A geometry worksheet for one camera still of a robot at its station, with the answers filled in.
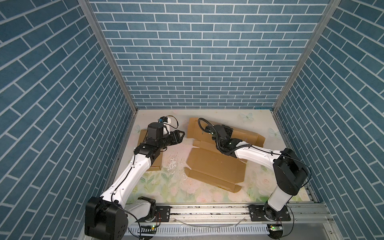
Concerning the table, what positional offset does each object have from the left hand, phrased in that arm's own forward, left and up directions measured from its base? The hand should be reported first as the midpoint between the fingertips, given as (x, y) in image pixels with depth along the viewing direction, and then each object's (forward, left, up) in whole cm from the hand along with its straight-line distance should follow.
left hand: (181, 133), depth 79 cm
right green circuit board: (-41, -47, -25) cm, 67 cm away
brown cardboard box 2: (-5, -14, -22) cm, 27 cm away
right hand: (+8, -27, -2) cm, 28 cm away
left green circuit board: (-40, +16, -25) cm, 50 cm away
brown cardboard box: (-21, +8, +9) cm, 24 cm away
